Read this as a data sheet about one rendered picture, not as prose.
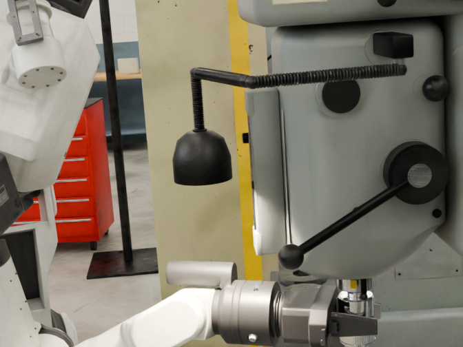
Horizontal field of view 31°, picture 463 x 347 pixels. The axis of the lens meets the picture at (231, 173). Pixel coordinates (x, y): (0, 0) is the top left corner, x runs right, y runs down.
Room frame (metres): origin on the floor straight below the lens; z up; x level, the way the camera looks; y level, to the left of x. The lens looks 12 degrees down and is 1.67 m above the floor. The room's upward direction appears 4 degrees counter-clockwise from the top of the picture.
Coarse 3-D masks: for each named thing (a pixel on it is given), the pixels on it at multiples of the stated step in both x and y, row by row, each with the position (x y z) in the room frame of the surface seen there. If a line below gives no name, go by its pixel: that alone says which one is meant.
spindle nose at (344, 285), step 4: (340, 280) 1.02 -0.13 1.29; (344, 280) 1.02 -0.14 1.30; (348, 280) 1.01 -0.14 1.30; (368, 280) 1.01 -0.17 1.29; (372, 280) 1.02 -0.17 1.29; (340, 284) 1.02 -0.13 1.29; (344, 284) 1.02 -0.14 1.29; (348, 284) 1.01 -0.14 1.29; (368, 284) 1.01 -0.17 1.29; (372, 284) 1.02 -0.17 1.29; (340, 288) 1.02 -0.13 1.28; (344, 288) 1.02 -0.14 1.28; (348, 288) 1.01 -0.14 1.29; (352, 288) 1.01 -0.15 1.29; (356, 288) 1.01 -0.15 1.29; (368, 288) 1.01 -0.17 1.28; (348, 292) 1.01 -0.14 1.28; (352, 292) 1.01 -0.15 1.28; (356, 292) 1.01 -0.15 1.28; (360, 292) 1.01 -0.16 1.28
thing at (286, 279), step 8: (272, 272) 1.50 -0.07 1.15; (280, 272) 1.45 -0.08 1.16; (288, 272) 1.45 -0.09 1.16; (296, 272) 1.46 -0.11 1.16; (272, 280) 1.45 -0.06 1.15; (280, 280) 1.43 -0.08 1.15; (288, 280) 1.41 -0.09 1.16; (296, 280) 1.40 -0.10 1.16; (304, 280) 1.40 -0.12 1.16; (312, 280) 1.40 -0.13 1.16; (320, 280) 1.41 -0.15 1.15; (328, 280) 1.43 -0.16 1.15; (280, 288) 1.40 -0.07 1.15; (288, 288) 1.37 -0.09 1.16; (280, 336) 1.28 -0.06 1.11; (280, 344) 1.29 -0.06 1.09; (288, 344) 1.28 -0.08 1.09; (296, 344) 1.28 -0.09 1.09; (304, 344) 1.28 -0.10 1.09; (336, 344) 1.28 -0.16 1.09
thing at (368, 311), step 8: (344, 312) 1.02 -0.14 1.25; (352, 312) 1.01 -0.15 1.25; (360, 312) 1.01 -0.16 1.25; (368, 312) 1.01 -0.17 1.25; (360, 336) 1.01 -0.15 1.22; (368, 336) 1.01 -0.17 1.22; (344, 344) 1.02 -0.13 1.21; (352, 344) 1.01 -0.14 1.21; (360, 344) 1.01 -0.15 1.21; (368, 344) 1.01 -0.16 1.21
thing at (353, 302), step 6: (342, 294) 1.04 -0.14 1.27; (372, 294) 1.03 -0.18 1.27; (342, 300) 1.02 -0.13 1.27; (348, 300) 1.01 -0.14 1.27; (354, 300) 1.01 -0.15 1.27; (360, 300) 1.01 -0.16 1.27; (366, 300) 1.01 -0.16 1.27; (372, 300) 1.02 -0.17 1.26; (348, 306) 1.01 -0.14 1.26; (354, 306) 1.01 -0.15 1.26; (360, 306) 1.01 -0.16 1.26; (366, 306) 1.01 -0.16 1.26
